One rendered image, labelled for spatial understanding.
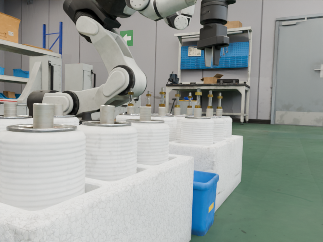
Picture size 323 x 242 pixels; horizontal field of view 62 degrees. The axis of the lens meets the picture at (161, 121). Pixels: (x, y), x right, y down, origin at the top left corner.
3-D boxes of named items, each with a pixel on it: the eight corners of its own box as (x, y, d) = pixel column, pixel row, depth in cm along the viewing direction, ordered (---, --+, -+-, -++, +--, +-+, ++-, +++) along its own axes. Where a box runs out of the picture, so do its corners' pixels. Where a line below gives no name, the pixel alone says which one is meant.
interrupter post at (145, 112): (136, 123, 52) (137, 106, 52) (142, 123, 54) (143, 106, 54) (147, 124, 51) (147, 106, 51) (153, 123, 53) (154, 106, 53)
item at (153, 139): (107, 216, 51) (110, 121, 50) (135, 200, 60) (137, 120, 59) (152, 227, 47) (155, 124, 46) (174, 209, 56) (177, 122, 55)
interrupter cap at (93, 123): (70, 126, 40) (70, 121, 40) (103, 124, 47) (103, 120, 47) (111, 129, 37) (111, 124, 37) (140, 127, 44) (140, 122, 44)
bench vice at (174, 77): (173, 85, 576) (173, 73, 575) (180, 85, 569) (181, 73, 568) (165, 83, 539) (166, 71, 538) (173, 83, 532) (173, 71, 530)
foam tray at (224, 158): (95, 191, 88) (96, 136, 87) (153, 168, 122) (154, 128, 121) (212, 216, 70) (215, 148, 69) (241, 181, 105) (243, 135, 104)
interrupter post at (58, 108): (50, 117, 63) (50, 103, 62) (58, 117, 65) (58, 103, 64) (57, 118, 61) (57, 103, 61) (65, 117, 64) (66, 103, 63)
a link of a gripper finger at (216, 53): (211, 65, 87) (212, 45, 86) (218, 66, 88) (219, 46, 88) (215, 64, 85) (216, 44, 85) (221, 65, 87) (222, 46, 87)
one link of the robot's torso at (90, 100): (49, 95, 140) (122, 59, 120) (76, 97, 158) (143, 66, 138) (56, 123, 139) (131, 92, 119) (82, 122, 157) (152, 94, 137)
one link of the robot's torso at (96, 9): (56, 8, 140) (75, -20, 134) (74, 16, 152) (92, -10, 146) (86, 44, 133) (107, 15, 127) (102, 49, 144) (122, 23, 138)
